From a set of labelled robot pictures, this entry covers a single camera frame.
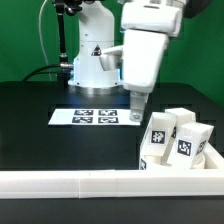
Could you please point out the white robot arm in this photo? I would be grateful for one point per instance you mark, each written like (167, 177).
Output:
(100, 66)

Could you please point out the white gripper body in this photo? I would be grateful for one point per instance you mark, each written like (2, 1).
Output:
(140, 57)

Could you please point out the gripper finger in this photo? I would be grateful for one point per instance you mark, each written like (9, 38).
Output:
(138, 101)

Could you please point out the white round stool seat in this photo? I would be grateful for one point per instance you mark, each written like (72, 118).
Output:
(150, 163)

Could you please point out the white marker sheet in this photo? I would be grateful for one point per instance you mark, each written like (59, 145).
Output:
(88, 117)

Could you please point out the white L-shaped fence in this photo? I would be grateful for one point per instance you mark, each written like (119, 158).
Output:
(159, 181)

